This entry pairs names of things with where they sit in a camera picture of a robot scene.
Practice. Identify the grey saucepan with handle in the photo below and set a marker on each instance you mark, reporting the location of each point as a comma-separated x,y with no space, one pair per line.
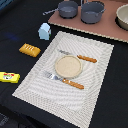
67,9

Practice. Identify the light blue milk carton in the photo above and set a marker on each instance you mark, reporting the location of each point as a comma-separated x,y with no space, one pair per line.
44,31

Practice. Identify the fork with wooden handle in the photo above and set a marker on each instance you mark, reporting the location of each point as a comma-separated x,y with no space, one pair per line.
66,81

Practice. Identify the pink serving board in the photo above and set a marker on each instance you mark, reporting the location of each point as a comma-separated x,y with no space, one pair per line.
106,27

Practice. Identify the knife with wooden handle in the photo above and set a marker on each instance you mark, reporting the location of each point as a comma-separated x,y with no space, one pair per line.
79,56

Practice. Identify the beige woven placemat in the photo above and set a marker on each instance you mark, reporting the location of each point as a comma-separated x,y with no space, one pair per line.
64,101

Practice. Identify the cream bowl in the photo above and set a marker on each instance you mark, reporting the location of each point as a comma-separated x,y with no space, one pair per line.
122,15

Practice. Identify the yellow butter box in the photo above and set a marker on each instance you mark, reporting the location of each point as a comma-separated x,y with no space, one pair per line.
9,77

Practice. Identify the golden bread loaf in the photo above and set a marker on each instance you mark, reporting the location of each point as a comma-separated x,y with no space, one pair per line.
30,50

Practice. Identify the dark grey cooking pot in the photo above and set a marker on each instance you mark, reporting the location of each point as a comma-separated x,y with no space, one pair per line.
91,12

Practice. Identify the round wooden plate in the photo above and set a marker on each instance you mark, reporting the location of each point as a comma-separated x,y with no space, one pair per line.
68,66

